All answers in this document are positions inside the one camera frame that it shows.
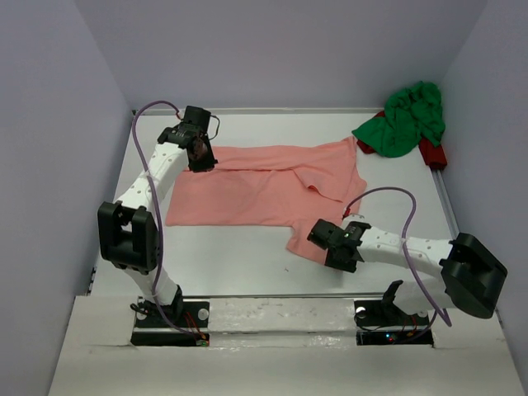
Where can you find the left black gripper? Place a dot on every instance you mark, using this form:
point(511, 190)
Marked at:
point(209, 163)

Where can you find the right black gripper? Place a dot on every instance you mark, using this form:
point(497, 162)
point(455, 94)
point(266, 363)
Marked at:
point(332, 261)

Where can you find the pink t shirt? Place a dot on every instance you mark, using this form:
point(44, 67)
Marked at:
point(281, 185)

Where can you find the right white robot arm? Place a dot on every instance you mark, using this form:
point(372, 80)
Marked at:
point(426, 290)

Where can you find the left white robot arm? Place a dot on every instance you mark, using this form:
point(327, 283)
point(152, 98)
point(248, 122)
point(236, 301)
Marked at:
point(131, 229)

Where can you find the red t shirt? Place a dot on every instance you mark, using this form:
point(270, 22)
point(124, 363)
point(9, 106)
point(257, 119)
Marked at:
point(433, 156)

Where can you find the green t shirt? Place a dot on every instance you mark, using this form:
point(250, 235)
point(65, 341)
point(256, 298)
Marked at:
point(411, 115)

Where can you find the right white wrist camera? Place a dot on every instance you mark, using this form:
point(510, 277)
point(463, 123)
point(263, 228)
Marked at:
point(348, 217)

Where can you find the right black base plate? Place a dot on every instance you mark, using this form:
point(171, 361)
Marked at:
point(379, 324)

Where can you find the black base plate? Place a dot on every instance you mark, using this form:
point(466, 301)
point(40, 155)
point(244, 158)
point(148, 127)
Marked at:
point(190, 329)
point(379, 324)

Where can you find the aluminium rail at right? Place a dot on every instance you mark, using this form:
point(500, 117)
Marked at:
point(449, 206)

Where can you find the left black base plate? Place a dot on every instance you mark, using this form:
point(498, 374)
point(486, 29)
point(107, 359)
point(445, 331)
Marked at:
point(190, 329)

